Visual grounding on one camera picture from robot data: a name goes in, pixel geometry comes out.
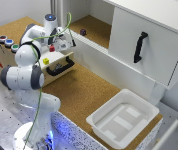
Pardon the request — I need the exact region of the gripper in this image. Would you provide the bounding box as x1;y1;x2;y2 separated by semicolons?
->
54;30;78;53

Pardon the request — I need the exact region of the purple block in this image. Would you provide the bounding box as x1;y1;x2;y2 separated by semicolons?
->
79;28;88;37

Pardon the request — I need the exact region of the yellow block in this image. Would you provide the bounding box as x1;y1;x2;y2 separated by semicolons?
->
42;57;51;66

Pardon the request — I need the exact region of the wooden drawer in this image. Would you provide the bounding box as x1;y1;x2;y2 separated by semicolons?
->
37;49;76;89

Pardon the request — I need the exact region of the wooden drawer box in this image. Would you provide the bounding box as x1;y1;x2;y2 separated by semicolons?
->
0;16;67;88

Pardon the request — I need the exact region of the white cabinet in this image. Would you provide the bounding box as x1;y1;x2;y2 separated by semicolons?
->
50;0;178;108

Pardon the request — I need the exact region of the green button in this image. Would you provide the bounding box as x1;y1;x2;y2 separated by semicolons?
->
10;43;21;54

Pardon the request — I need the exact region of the blue button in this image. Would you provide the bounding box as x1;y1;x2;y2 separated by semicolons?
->
4;38;15;48

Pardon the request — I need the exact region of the red button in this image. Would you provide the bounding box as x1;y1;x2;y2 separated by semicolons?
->
0;34;8;44

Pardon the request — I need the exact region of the white sliding door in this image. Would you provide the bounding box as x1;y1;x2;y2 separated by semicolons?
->
107;6;178;88

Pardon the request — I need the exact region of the white plastic box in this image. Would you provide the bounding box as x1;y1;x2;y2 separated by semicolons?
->
85;88;161;150

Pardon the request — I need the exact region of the black drawer handle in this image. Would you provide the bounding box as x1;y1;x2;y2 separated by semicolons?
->
45;56;76;77

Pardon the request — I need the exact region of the green cable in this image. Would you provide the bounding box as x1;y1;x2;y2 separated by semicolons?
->
22;12;73;150

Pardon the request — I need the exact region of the black door handle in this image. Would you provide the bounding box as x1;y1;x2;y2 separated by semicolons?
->
132;31;149;64

